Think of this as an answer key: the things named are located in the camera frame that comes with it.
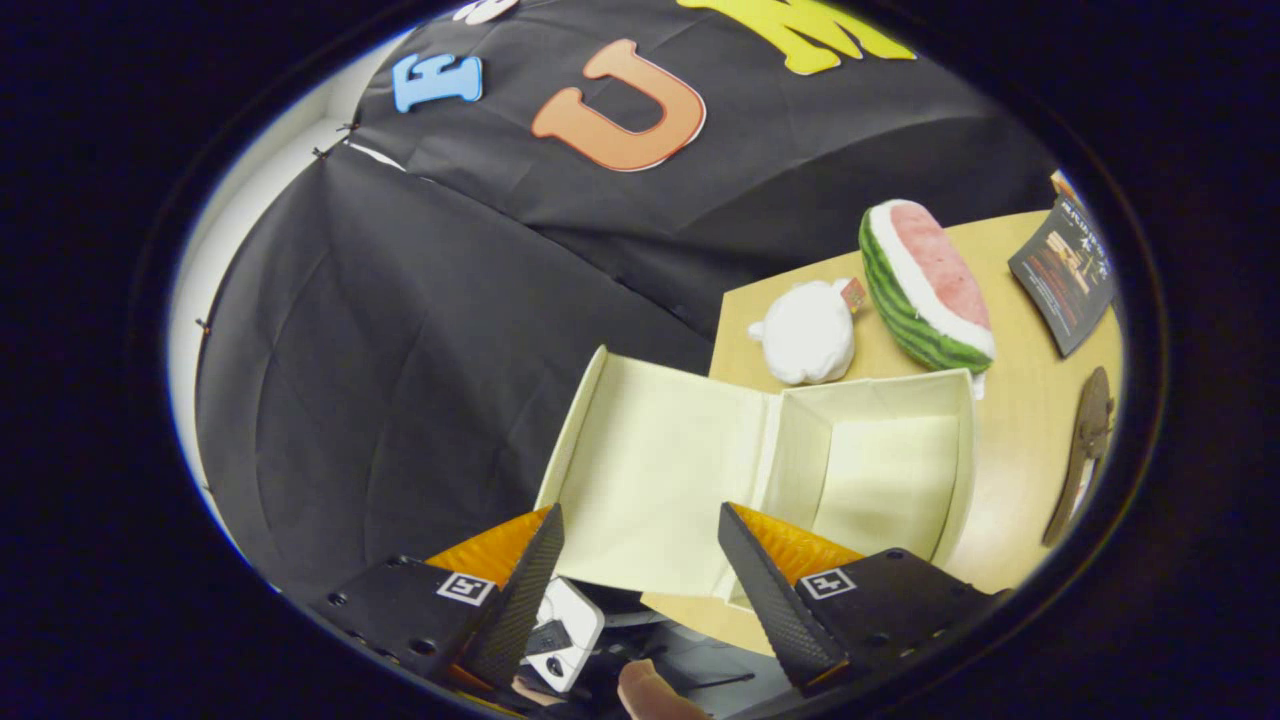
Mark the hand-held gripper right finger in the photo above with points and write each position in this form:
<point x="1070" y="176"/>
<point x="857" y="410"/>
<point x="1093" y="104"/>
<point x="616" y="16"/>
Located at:
<point x="775" y="600"/>

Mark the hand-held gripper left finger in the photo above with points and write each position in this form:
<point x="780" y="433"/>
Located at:
<point x="520" y="600"/>

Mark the cream fabric storage box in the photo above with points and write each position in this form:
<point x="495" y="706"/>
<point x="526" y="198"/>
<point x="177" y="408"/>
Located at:
<point x="660" y="470"/>

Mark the brown fuzzy shoe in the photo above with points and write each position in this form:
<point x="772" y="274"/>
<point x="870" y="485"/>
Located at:
<point x="1085" y="450"/>

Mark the white handheld device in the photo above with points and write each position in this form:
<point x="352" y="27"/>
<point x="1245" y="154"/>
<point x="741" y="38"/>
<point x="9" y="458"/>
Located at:
<point x="575" y="620"/>

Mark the white plush toy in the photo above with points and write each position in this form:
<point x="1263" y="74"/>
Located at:
<point x="805" y="335"/>

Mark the watermelon slice plush toy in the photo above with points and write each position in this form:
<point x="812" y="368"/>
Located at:
<point x="925" y="280"/>

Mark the black cover book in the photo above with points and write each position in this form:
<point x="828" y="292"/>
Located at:
<point x="1065" y="275"/>

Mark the beige cover book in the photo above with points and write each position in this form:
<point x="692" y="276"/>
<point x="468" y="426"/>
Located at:
<point x="1065" y="187"/>

